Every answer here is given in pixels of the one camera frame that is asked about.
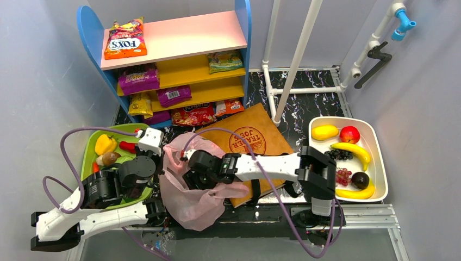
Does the yellow bell pepper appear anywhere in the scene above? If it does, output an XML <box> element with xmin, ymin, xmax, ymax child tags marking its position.
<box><xmin>95</xmin><ymin>134</ymin><xmax>118</xmax><ymax>156</ymax></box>

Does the magenta Toor snack bag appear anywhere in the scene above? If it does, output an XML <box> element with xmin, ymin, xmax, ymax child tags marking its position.
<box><xmin>117</xmin><ymin>63</ymin><xmax>160</xmax><ymax>96</ymax></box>

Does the green yellow snack bag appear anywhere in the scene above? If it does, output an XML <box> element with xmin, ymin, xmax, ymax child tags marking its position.
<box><xmin>206</xmin><ymin>50</ymin><xmax>244</xmax><ymax>74</ymax></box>

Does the small magenta snack packet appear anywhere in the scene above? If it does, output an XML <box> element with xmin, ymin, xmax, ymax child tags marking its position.
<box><xmin>156</xmin><ymin>85</ymin><xmax>192</xmax><ymax>108</ymax></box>

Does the black wall lever handle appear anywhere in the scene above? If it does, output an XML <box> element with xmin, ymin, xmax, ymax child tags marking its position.
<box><xmin>354</xmin><ymin>41</ymin><xmax>393</xmax><ymax>90</ymax></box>

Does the red Kopiko snack bag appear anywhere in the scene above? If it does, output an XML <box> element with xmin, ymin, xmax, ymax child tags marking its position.
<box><xmin>170</xmin><ymin>103</ymin><xmax>217</xmax><ymax>127</ymax></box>

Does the blue pipe fitting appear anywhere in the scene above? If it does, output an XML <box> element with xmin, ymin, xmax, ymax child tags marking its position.
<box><xmin>391</xmin><ymin>8</ymin><xmax>417</xmax><ymax>41</ymax></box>

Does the green vegetable tray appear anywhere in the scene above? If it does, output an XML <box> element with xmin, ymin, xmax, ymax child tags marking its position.
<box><xmin>81</xmin><ymin>123</ymin><xmax>153</xmax><ymax>210</ymax></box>

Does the yellow banana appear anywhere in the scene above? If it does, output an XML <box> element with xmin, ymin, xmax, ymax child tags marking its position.
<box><xmin>335</xmin><ymin>182</ymin><xmax>375</xmax><ymax>200</ymax></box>
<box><xmin>331</xmin><ymin>142</ymin><xmax>372</xmax><ymax>171</ymax></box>

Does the pink plastic grocery bag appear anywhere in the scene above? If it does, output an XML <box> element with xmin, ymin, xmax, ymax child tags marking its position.
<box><xmin>159</xmin><ymin>132</ymin><xmax>250</xmax><ymax>231</ymax></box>

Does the brown Trader Joe's tote bag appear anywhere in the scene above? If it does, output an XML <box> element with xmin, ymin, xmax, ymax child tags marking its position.
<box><xmin>197</xmin><ymin>103</ymin><xmax>295</xmax><ymax>209</ymax></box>

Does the yellow lemon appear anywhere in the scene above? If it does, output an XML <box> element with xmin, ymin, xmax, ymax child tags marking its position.
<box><xmin>311</xmin><ymin>125</ymin><xmax>339</xmax><ymax>141</ymax></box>

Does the orange white snack packet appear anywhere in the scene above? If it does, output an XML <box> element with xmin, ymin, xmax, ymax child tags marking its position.
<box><xmin>215</xmin><ymin>98</ymin><xmax>245</xmax><ymax>117</ymax></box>

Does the red apple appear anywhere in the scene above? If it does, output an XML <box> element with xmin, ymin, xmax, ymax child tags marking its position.
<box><xmin>339</xmin><ymin>126</ymin><xmax>361</xmax><ymax>144</ymax></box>

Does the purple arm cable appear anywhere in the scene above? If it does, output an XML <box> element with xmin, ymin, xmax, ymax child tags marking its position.
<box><xmin>42</xmin><ymin>127</ymin><xmax>170</xmax><ymax>261</ymax></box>
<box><xmin>182</xmin><ymin>128</ymin><xmax>345</xmax><ymax>259</ymax></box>

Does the blue pink yellow shelf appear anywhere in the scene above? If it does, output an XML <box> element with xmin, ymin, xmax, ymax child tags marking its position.
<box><xmin>77</xmin><ymin>1</ymin><xmax>252</xmax><ymax>107</ymax></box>

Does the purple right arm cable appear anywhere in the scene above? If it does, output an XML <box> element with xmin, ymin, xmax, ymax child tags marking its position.
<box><xmin>182</xmin><ymin>128</ymin><xmax>345</xmax><ymax>259</ymax></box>

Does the white fruit tray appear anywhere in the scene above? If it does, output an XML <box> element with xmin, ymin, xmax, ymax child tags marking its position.
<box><xmin>308</xmin><ymin>116</ymin><xmax>388</xmax><ymax>203</ymax></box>

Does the brown mushroom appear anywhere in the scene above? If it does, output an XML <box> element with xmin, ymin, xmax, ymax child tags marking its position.
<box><xmin>96</xmin><ymin>152</ymin><xmax>121</xmax><ymax>166</ymax></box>

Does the red grape bunch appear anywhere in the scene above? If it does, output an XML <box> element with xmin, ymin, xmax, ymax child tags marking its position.
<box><xmin>335</xmin><ymin>168</ymin><xmax>352</xmax><ymax>187</ymax></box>

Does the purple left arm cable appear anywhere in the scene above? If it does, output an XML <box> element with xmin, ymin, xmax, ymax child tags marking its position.
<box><xmin>42</xmin><ymin>127</ymin><xmax>170</xmax><ymax>261</ymax></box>

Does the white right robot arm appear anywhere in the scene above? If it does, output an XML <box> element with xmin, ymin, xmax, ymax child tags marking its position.
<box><xmin>180</xmin><ymin>146</ymin><xmax>337</xmax><ymax>217</ymax></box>

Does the orange carrot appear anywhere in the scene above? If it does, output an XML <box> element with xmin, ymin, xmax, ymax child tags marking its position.
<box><xmin>92</xmin><ymin>162</ymin><xmax>99</xmax><ymax>173</ymax></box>

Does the dark grape bunch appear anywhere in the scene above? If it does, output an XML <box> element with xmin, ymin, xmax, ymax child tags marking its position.
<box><xmin>324</xmin><ymin>149</ymin><xmax>354</xmax><ymax>161</ymax></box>

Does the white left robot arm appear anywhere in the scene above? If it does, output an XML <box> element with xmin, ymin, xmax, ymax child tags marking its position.
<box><xmin>30</xmin><ymin>151</ymin><xmax>167</xmax><ymax>252</ymax></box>

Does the white PVC pipe frame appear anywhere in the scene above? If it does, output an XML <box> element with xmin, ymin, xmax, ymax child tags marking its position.
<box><xmin>261</xmin><ymin>0</ymin><xmax>408</xmax><ymax>126</ymax></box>

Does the dark avocado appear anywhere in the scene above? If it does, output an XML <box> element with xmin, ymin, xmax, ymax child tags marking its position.
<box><xmin>351</xmin><ymin>172</ymin><xmax>370</xmax><ymax>190</ymax></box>

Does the orange Fox's candy bag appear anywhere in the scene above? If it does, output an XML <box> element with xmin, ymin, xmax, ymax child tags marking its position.
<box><xmin>104</xmin><ymin>16</ymin><xmax>147</xmax><ymax>60</ymax></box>

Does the bottom magenta snack bag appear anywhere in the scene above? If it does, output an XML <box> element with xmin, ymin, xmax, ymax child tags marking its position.
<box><xmin>143</xmin><ymin>110</ymin><xmax>171</xmax><ymax>125</ymax></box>

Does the red chili pepper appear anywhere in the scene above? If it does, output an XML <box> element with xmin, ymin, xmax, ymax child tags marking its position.
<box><xmin>119</xmin><ymin>141</ymin><xmax>137</xmax><ymax>154</ymax></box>

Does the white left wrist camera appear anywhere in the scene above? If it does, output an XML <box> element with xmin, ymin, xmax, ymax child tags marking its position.
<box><xmin>136</xmin><ymin>127</ymin><xmax>164</xmax><ymax>156</ymax></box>

